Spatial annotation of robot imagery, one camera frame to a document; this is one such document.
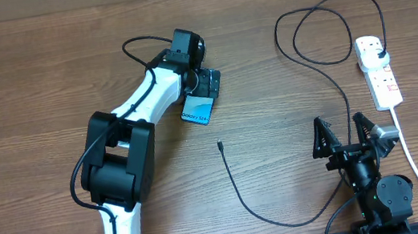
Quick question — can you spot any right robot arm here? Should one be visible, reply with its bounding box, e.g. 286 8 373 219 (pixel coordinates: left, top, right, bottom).
313 112 418 234

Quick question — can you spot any white charger plug adapter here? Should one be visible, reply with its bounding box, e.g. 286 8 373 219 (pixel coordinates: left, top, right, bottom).
358 50 391 73

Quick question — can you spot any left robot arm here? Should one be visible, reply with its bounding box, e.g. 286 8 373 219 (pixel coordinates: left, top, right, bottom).
70 29 221 234

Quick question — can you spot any Samsung Galaxy smartphone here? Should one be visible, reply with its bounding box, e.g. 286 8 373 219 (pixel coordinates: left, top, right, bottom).
181 95 214 126

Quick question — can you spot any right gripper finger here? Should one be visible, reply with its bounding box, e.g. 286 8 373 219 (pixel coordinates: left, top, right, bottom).
353 112 375 144
312 117 342 159

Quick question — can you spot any white power strip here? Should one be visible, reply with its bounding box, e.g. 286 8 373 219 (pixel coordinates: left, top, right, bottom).
352 31 405 115

